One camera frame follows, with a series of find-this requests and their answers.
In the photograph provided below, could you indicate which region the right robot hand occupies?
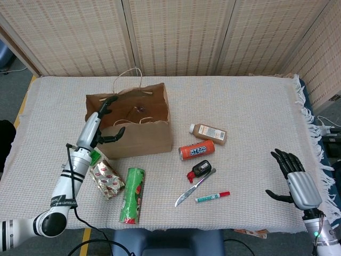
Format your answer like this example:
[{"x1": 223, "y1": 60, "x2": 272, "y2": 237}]
[{"x1": 265, "y1": 148, "x2": 323, "y2": 210}]

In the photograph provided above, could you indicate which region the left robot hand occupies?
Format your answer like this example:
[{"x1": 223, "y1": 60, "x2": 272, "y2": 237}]
[{"x1": 77, "y1": 95, "x2": 126, "y2": 149}]

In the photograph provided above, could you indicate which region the green plastic block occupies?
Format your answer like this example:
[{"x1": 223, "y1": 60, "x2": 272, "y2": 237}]
[{"x1": 90, "y1": 149, "x2": 102, "y2": 165}]

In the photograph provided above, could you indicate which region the silver red snack packet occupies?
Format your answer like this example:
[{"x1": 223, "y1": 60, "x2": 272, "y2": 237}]
[{"x1": 89, "y1": 159, "x2": 126, "y2": 201}]

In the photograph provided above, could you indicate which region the green chips can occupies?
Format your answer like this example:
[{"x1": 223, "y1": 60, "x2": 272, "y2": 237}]
[{"x1": 118, "y1": 167, "x2": 147, "y2": 225}]

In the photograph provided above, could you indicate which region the brown paper shopping bag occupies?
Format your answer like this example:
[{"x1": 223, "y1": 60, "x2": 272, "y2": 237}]
[{"x1": 85, "y1": 68, "x2": 172, "y2": 160}]

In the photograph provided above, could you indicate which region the black bottle red cap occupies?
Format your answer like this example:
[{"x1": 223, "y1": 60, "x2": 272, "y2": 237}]
[{"x1": 186, "y1": 159, "x2": 212, "y2": 183}]

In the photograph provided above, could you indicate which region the brown juice bottle white cap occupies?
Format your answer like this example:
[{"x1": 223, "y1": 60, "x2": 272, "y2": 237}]
[{"x1": 189, "y1": 123, "x2": 228, "y2": 146}]

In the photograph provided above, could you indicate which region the black box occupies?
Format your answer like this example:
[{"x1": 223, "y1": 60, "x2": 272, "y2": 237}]
[{"x1": 321, "y1": 134, "x2": 341, "y2": 162}]

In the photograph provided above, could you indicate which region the orange printed flat packet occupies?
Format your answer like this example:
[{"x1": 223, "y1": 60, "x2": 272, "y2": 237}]
[{"x1": 233, "y1": 228, "x2": 267, "y2": 239}]

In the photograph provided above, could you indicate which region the black rounded object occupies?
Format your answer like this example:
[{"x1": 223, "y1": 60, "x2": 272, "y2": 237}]
[{"x1": 0, "y1": 118, "x2": 16, "y2": 171}]

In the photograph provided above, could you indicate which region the red capped marker pen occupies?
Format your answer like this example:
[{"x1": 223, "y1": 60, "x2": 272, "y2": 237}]
[{"x1": 193, "y1": 190, "x2": 231, "y2": 204}]

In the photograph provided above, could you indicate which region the white woven tablecloth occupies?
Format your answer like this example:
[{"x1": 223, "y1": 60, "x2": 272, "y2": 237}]
[{"x1": 0, "y1": 74, "x2": 338, "y2": 233}]

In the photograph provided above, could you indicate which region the orange soda can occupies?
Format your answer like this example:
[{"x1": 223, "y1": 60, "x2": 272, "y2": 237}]
[{"x1": 178, "y1": 139, "x2": 215, "y2": 162}]

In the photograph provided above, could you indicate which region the blue chair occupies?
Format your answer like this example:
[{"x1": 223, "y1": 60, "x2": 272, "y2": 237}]
[{"x1": 0, "y1": 44, "x2": 14, "y2": 70}]

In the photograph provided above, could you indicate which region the metal table knife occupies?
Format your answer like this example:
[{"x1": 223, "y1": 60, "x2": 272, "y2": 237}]
[{"x1": 174, "y1": 167, "x2": 217, "y2": 208}]

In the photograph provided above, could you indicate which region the woven bamboo folding screen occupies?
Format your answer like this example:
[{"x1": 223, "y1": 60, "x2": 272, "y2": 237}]
[{"x1": 0, "y1": 0, "x2": 341, "y2": 107}]

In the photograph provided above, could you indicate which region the blue padded seat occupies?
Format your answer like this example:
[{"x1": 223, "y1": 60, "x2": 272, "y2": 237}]
[{"x1": 111, "y1": 228, "x2": 225, "y2": 256}]

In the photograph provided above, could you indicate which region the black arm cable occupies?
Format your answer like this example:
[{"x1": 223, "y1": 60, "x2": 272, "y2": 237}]
[{"x1": 65, "y1": 143, "x2": 134, "y2": 256}]

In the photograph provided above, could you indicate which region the white cable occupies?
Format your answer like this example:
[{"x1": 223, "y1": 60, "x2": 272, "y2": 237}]
[{"x1": 316, "y1": 115, "x2": 341, "y2": 134}]

